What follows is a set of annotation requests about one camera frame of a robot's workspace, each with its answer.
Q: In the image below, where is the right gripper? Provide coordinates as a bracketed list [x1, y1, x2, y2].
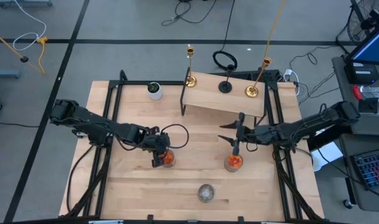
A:
[217, 112, 261, 156]

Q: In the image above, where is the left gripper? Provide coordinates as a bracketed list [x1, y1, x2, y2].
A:
[142, 126, 172, 169]

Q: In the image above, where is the silver jar candle orange wax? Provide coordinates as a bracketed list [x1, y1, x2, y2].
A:
[223, 154, 244, 173]
[160, 148, 177, 169]

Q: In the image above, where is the gold tall candlestick holder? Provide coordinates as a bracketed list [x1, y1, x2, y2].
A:
[185, 45, 198, 88]
[244, 57, 273, 99]

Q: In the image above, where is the black candlestick holder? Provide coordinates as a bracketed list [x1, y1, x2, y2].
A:
[218, 63, 236, 94]

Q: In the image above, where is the silver jar candle pale wax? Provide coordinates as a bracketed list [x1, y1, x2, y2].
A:
[197, 183, 216, 203]

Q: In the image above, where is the white pot with green plant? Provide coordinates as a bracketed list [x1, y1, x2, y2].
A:
[147, 81, 163, 101]

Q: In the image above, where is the white power strip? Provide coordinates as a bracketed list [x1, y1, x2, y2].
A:
[284, 68, 301, 96]

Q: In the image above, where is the red capped bottle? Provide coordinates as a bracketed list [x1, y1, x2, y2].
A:
[352, 84, 379, 102]

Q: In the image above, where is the grey desk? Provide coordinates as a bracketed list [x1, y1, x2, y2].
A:
[331, 55, 379, 212]

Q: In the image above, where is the black printer box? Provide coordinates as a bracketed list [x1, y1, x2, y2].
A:
[344, 62, 379, 85]

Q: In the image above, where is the backlit keyboard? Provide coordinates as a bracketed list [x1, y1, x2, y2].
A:
[352, 148, 379, 190]

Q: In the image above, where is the black floor fan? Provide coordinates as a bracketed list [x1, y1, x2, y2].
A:
[346, 0, 379, 43]

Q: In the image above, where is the computer monitor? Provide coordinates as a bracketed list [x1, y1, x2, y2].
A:
[346, 21, 379, 67]

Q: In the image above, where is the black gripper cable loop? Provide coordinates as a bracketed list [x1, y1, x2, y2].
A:
[160, 123, 190, 149]

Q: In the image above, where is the wooden shelf black metal frame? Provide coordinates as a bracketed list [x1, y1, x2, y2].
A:
[179, 67, 270, 118]

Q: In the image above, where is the black coiled floor cable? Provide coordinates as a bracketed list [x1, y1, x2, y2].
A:
[212, 0, 239, 72]

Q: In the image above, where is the black metal table frame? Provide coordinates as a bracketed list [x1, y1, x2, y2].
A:
[63, 68, 329, 224]

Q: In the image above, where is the yellow hanging cable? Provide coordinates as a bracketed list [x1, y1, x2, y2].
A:
[264, 0, 287, 60]

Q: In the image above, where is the black loose floor cable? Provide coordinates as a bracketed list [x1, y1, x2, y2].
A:
[161, 0, 218, 26]

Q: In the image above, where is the yellow floor cable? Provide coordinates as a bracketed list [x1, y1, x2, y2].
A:
[0, 29, 49, 75]

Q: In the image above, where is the white floor cable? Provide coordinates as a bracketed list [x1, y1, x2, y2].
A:
[12, 0, 47, 52]

